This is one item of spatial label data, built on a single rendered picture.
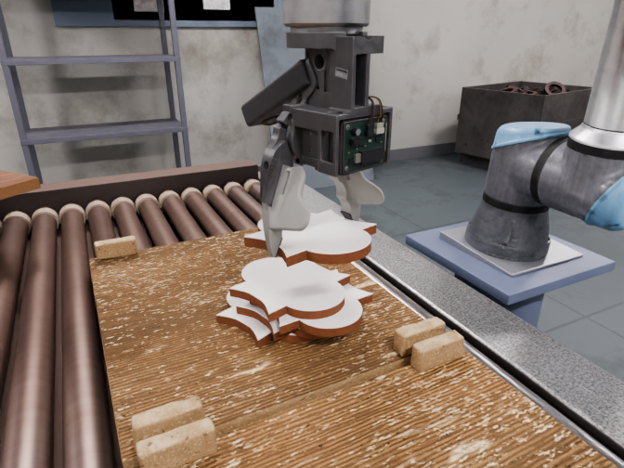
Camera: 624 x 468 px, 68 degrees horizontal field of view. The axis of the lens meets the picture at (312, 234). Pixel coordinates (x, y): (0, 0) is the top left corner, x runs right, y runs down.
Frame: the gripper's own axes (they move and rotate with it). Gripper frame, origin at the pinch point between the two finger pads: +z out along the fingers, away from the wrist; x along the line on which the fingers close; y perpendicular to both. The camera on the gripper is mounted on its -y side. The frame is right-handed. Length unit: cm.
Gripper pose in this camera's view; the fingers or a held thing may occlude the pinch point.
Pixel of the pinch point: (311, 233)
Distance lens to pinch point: 50.3
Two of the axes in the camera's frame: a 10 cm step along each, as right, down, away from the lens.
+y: 6.5, 3.0, -6.9
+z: 0.0, 9.2, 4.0
